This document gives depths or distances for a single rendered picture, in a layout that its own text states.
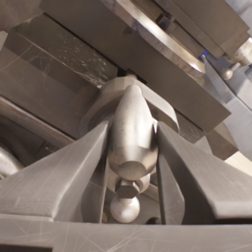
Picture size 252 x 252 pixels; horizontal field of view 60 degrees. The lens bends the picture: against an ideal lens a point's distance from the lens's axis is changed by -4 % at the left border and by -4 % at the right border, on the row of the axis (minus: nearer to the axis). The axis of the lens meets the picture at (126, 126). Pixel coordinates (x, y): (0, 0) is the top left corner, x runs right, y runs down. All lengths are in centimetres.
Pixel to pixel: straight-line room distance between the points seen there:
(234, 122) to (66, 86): 46
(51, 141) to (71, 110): 5
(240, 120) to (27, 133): 49
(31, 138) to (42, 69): 10
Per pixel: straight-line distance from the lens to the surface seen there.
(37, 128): 29
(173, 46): 32
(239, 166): 61
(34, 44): 24
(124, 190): 18
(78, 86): 24
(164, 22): 32
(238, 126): 63
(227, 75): 47
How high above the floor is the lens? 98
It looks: 28 degrees down
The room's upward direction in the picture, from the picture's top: 44 degrees clockwise
